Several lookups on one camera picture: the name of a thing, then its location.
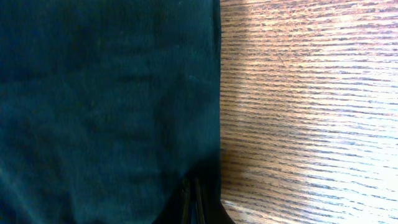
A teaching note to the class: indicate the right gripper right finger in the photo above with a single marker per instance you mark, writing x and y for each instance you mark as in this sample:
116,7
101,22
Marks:
208,210

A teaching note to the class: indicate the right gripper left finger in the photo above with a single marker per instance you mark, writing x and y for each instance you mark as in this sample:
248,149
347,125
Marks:
178,209

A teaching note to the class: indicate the black shorts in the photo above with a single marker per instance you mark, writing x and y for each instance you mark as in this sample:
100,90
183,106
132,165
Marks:
106,105

